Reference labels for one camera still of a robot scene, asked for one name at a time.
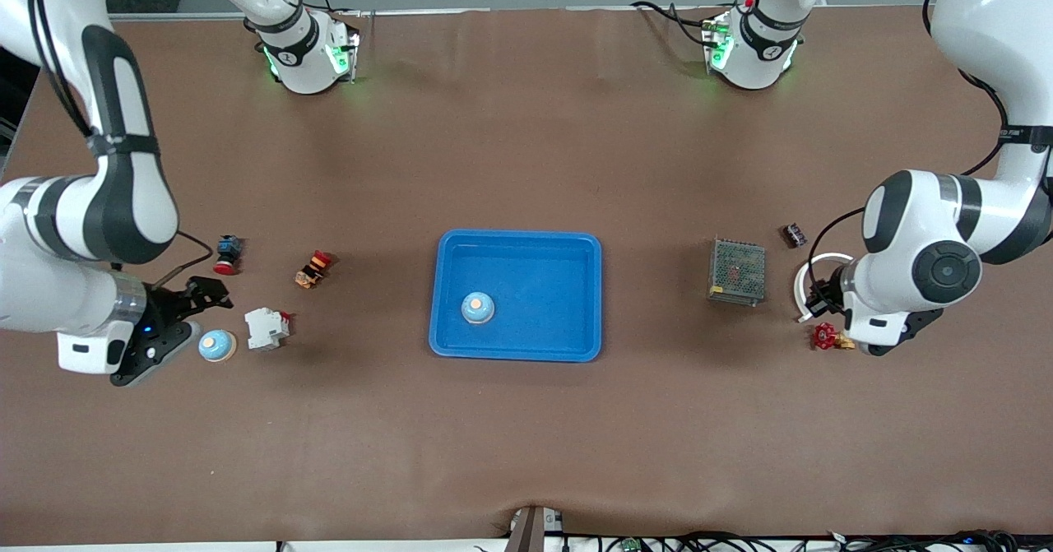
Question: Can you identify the light blue service bell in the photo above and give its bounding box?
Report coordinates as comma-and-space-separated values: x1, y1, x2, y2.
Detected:
461, 291, 495, 326
197, 329, 238, 364

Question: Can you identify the white curved plastic piece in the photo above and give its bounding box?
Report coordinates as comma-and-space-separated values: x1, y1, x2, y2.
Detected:
793, 253, 856, 323

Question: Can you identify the white circuit breaker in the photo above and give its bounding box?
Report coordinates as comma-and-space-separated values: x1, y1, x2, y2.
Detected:
244, 307, 291, 350

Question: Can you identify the metal mesh power supply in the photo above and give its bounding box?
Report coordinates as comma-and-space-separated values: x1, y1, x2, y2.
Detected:
707, 238, 767, 308

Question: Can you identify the orange yellow emergency stop button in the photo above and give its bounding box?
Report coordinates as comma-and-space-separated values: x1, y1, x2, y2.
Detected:
295, 250, 334, 290

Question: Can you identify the blue plastic tray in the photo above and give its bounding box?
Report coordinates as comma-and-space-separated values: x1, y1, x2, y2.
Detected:
429, 230, 603, 364

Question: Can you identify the brown metal table clamp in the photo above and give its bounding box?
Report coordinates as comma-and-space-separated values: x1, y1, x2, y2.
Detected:
503, 505, 567, 552

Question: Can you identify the red handle brass valve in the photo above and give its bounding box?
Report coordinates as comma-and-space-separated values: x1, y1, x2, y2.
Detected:
813, 322, 855, 351

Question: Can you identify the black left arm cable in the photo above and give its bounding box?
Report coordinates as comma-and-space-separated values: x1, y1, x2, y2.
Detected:
806, 0, 1053, 290

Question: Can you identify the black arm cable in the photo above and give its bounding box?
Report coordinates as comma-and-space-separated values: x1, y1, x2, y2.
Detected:
806, 0, 1053, 290
27, 0, 215, 286

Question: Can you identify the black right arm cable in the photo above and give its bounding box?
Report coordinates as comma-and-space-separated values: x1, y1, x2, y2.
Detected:
27, 0, 215, 286

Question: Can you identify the red mushroom push button switch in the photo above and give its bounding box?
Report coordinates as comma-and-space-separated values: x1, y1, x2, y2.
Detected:
213, 235, 244, 276

